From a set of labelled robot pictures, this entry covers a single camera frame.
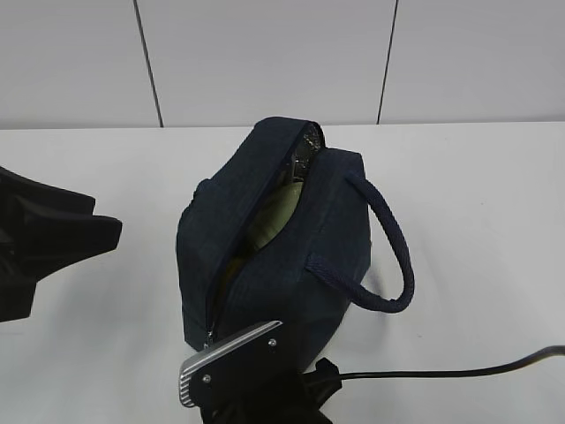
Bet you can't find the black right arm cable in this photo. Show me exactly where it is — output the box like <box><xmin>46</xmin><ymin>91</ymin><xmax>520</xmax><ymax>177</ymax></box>
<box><xmin>308</xmin><ymin>344</ymin><xmax>565</xmax><ymax>383</ymax></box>

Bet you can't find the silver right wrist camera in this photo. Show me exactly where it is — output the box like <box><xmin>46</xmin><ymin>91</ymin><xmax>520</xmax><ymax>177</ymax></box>
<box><xmin>177</xmin><ymin>320</ymin><xmax>283</xmax><ymax>406</ymax></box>

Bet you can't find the green lidded food container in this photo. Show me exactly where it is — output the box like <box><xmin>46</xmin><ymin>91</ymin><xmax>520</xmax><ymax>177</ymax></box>
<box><xmin>247</xmin><ymin>182</ymin><xmax>304</xmax><ymax>250</ymax></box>

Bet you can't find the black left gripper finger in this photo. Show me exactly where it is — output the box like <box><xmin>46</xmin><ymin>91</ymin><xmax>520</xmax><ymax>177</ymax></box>
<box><xmin>1</xmin><ymin>168</ymin><xmax>123</xmax><ymax>322</ymax></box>

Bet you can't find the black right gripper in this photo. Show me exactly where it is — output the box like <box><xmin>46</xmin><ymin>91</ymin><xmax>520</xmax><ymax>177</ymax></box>
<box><xmin>200</xmin><ymin>358</ymin><xmax>342</xmax><ymax>424</ymax></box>

